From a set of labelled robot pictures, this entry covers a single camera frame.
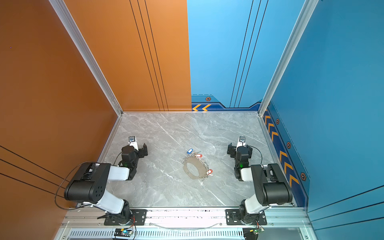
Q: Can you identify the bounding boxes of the metal keyring with chain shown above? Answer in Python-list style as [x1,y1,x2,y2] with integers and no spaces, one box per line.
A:
[182,152,212,181]

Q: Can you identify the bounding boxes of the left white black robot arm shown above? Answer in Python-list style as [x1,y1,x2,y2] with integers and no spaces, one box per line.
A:
[64,142,148,226]

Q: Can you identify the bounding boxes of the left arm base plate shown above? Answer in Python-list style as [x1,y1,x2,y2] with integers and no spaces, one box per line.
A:
[104,209,148,227]

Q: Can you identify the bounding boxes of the right small circuit board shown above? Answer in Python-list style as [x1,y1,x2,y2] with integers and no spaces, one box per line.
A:
[250,223,265,235]

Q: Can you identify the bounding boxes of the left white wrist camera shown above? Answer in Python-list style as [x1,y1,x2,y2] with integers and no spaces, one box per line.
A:
[129,136,139,151]

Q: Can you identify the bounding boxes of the aluminium front rail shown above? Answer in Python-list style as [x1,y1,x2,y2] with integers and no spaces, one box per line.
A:
[60,206,312,229]

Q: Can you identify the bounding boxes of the white vented grille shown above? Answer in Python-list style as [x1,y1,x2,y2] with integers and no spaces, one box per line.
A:
[65,228,245,240]

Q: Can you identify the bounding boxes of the green circuit board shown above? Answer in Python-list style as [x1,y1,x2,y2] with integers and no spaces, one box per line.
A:
[114,228,134,240]

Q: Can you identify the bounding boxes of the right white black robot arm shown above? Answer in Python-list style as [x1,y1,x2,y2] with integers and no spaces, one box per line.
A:
[227,142,293,225]

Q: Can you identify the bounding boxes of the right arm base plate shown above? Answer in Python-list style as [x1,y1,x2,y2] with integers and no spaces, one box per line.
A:
[225,209,268,226]

